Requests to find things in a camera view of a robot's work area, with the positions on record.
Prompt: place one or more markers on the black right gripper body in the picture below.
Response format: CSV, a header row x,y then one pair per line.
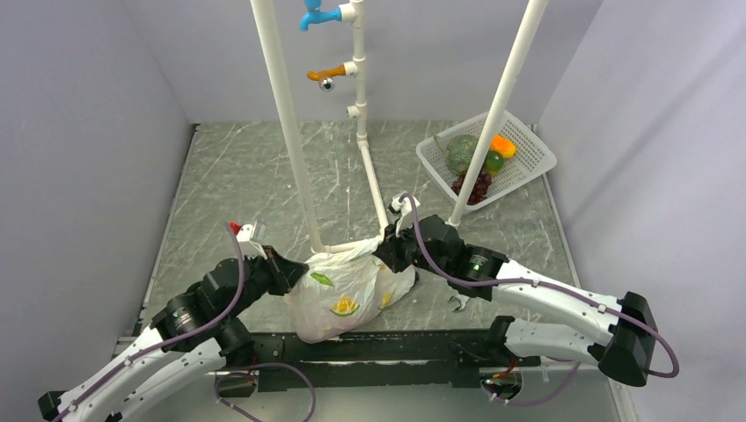
x,y
405,248

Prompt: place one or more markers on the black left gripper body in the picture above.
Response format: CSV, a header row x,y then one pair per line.
x,y
266,275

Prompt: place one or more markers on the white printed plastic bag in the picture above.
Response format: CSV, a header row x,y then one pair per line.
x,y
343,291

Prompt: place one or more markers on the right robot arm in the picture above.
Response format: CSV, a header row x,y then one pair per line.
x,y
617,335

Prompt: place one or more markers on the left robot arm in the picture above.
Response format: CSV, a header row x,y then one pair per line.
x,y
202,321

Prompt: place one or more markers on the purple fake grapes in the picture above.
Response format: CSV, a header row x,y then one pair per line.
x,y
479,189

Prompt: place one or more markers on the green fake melon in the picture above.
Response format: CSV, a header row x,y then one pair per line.
x,y
459,153

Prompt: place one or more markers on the green fake lime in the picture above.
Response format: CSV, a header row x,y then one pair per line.
x,y
494,162

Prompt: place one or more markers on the orange fake fruit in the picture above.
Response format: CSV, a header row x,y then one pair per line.
x,y
503,146

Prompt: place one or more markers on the silver wrench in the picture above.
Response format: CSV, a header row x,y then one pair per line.
x,y
458,302

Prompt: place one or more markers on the white plastic basket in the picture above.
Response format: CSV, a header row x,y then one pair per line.
x,y
522,158

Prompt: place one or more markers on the silver metal ball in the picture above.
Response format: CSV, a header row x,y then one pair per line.
x,y
326,84

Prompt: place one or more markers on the orange tap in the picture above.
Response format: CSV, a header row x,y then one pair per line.
x,y
319,76

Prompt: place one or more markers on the blue tap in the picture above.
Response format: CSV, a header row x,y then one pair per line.
x,y
314,15

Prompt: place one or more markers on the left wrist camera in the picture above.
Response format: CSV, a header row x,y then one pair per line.
x,y
250,236

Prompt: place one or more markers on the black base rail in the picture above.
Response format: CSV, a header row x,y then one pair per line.
x,y
459,358

